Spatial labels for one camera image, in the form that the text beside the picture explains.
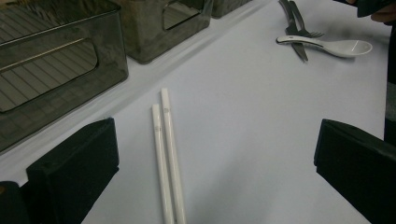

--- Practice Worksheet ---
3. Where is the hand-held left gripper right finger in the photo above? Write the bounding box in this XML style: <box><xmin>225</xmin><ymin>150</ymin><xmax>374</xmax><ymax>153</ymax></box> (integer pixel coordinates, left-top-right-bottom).
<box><xmin>313</xmin><ymin>119</ymin><xmax>396</xmax><ymax>224</ymax></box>

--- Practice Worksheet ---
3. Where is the silver fork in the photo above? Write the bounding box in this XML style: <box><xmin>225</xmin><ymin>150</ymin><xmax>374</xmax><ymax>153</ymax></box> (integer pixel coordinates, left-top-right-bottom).
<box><xmin>289</xmin><ymin>0</ymin><xmax>325</xmax><ymax>39</ymax></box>

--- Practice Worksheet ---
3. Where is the translucent grey plastic bin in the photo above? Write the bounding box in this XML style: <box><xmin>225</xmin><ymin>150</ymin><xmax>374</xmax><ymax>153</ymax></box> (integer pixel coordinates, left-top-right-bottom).
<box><xmin>211</xmin><ymin>0</ymin><xmax>254</xmax><ymax>19</ymax></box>
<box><xmin>113</xmin><ymin>0</ymin><xmax>215</xmax><ymax>65</ymax></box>
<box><xmin>0</xmin><ymin>0</ymin><xmax>129</xmax><ymax>154</ymax></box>

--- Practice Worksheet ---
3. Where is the white chopstick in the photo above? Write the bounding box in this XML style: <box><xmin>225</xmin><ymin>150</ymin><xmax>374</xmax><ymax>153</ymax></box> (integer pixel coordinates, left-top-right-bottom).
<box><xmin>160</xmin><ymin>88</ymin><xmax>188</xmax><ymax>224</ymax></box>
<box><xmin>151</xmin><ymin>104</ymin><xmax>176</xmax><ymax>224</ymax></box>

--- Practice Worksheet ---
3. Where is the silver table knife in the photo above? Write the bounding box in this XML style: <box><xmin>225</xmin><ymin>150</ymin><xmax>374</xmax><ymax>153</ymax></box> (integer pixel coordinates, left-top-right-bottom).
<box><xmin>278</xmin><ymin>0</ymin><xmax>309</xmax><ymax>63</ymax></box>

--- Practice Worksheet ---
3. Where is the white spoon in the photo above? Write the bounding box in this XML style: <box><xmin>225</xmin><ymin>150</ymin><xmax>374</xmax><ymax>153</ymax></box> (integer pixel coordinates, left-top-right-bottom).
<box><xmin>276</xmin><ymin>35</ymin><xmax>374</xmax><ymax>59</ymax></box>

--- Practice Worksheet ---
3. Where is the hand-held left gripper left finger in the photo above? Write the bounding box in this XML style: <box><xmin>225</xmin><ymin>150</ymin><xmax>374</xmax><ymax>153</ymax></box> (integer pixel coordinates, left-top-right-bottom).
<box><xmin>26</xmin><ymin>117</ymin><xmax>120</xmax><ymax>224</ymax></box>

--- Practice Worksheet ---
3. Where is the white table cover sheet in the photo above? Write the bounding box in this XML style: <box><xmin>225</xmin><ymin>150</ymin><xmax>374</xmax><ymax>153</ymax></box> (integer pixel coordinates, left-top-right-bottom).
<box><xmin>0</xmin><ymin>0</ymin><xmax>393</xmax><ymax>224</ymax></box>

